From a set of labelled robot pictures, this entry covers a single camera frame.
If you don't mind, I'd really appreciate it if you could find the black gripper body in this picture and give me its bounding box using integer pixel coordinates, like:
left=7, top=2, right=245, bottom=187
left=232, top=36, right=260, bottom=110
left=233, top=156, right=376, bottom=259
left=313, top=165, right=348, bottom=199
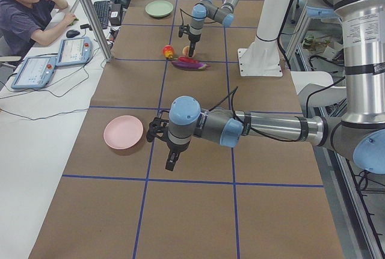
left=188, top=33, right=200, bottom=43
left=167, top=141, right=189, bottom=159

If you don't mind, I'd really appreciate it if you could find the peach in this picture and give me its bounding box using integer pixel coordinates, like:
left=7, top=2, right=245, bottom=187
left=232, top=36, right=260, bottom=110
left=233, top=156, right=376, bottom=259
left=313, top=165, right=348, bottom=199
left=182, top=46, right=196, bottom=58

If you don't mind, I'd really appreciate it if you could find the red pomegranate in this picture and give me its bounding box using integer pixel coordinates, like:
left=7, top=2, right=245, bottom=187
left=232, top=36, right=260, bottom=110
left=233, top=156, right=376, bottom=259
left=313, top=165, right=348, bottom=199
left=162, top=44, right=174, bottom=59

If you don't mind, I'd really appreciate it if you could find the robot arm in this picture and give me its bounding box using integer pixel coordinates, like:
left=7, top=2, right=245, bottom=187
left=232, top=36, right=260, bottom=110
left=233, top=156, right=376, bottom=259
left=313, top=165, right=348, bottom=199
left=179, top=0, right=239, bottom=58
left=160, top=0, right=384, bottom=174

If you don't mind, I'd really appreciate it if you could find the red chili pepper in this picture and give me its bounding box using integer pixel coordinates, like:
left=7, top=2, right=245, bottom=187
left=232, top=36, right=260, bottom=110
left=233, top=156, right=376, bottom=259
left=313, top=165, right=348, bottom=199
left=172, top=56, right=200, bottom=64

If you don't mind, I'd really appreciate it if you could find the purple eggplant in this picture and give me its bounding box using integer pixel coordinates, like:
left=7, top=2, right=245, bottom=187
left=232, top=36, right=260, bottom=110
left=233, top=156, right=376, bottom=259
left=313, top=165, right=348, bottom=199
left=171, top=61, right=210, bottom=71

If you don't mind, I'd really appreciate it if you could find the green plate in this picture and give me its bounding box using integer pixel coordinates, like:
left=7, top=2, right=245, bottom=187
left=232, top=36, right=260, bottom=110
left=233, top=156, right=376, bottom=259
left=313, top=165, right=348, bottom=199
left=145, top=0, right=174, bottom=18

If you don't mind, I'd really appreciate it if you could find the pink plate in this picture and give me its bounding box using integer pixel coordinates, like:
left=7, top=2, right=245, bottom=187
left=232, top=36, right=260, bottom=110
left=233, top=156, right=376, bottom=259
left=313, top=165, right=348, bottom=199
left=103, top=115, right=144, bottom=150

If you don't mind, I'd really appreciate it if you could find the black box on desk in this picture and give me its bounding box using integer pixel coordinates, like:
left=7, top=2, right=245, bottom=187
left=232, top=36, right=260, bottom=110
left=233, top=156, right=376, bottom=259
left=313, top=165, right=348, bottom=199
left=109, top=4, right=123, bottom=26

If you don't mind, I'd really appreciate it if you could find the black keyboard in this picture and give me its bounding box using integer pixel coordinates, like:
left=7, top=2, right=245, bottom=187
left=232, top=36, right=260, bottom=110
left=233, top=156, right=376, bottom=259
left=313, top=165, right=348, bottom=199
left=93, top=1, right=111, bottom=29

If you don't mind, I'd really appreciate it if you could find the far blue teach pendant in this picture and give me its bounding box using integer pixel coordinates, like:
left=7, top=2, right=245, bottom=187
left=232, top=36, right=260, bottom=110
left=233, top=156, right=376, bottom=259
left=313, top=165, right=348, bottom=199
left=56, top=37, right=93, bottom=67

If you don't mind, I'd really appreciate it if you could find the blue teach pendant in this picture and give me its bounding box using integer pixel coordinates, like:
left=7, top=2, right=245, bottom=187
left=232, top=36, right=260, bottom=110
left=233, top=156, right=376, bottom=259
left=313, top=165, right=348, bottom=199
left=56, top=37, right=93, bottom=67
left=11, top=56, right=56, bottom=90

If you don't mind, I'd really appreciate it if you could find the black computer mouse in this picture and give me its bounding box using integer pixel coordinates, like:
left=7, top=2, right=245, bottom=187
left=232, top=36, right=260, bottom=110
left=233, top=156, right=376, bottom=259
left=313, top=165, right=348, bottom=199
left=66, top=29, right=80, bottom=38

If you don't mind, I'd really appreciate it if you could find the white chair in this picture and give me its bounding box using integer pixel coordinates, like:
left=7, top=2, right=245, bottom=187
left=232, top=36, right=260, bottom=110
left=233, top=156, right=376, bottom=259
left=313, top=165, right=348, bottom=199
left=291, top=71, right=347, bottom=108

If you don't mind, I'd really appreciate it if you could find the near blue teach pendant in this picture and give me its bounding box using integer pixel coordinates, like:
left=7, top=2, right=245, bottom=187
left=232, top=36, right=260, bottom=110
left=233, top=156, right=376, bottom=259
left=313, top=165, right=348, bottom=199
left=11, top=56, right=56, bottom=90

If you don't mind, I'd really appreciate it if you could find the seated person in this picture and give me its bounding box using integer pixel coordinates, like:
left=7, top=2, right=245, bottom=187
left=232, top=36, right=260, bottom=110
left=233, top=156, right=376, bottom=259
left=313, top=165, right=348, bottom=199
left=1, top=0, right=76, bottom=57

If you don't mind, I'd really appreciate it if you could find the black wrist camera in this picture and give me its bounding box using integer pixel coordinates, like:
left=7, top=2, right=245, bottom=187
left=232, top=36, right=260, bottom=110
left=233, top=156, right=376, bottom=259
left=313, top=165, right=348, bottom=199
left=178, top=25, right=189, bottom=38
left=146, top=111, right=169, bottom=142

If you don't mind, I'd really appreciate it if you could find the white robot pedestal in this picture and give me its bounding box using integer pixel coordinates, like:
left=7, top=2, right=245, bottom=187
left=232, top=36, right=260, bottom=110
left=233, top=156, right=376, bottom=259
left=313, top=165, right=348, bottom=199
left=238, top=0, right=292, bottom=77

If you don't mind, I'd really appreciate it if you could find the aluminium frame post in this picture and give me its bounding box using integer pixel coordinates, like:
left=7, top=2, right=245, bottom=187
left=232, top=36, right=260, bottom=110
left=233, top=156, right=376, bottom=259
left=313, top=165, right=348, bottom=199
left=79, top=0, right=112, bottom=62

